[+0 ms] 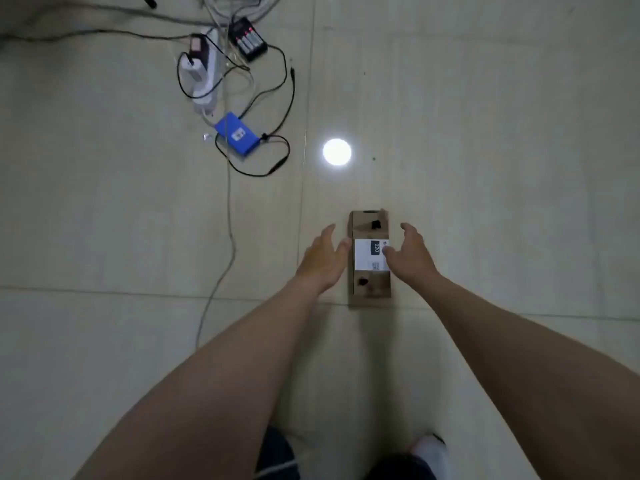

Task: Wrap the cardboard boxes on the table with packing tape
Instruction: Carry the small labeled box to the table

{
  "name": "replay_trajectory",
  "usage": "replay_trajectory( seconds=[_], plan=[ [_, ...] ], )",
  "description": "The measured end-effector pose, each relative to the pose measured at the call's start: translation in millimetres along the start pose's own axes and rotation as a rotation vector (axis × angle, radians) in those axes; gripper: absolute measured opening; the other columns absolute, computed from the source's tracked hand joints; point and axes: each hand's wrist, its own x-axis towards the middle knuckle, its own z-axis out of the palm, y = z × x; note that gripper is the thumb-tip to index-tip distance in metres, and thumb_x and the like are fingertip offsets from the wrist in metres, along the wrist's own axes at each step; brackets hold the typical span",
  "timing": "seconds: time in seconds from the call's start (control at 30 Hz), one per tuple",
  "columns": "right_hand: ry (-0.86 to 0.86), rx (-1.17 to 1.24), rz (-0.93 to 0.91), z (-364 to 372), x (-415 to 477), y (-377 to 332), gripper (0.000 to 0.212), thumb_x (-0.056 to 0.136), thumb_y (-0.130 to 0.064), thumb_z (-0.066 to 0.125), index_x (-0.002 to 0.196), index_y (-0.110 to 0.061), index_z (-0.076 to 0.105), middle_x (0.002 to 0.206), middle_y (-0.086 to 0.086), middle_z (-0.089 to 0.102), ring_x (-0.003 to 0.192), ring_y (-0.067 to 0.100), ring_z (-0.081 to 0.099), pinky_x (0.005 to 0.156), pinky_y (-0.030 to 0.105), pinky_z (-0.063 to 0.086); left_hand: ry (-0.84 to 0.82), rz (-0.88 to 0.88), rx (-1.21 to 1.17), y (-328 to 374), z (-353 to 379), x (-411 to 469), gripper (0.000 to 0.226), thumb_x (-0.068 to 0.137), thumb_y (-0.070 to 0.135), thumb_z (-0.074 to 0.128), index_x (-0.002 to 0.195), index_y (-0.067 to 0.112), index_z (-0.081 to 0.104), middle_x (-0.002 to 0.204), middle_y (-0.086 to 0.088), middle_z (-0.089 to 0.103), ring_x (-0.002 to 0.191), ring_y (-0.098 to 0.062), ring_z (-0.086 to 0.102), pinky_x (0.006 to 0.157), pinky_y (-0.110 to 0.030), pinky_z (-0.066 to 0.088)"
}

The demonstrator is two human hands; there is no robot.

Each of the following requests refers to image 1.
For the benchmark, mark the small blue box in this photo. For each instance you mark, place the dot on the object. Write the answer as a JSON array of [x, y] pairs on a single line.
[[237, 133]]

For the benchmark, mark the black battery charger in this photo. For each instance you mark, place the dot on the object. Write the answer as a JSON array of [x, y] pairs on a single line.
[[247, 39]]

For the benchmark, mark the person's left hand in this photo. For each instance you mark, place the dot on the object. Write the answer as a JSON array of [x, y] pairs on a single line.
[[325, 263]]

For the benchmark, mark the person's right forearm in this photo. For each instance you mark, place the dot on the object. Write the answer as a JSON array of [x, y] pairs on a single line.
[[530, 375]]

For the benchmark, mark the long white-labelled cardboard box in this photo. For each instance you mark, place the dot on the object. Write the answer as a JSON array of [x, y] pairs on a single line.
[[380, 296]]

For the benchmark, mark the person's right leg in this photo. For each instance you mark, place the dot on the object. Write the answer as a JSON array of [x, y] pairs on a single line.
[[395, 468]]

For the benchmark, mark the person's left forearm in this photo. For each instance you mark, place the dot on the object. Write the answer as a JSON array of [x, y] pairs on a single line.
[[220, 385]]

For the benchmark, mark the white power strip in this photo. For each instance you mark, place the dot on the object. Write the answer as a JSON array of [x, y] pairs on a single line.
[[204, 83]]

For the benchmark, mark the person's right hand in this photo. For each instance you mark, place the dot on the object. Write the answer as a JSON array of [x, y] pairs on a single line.
[[412, 260]]

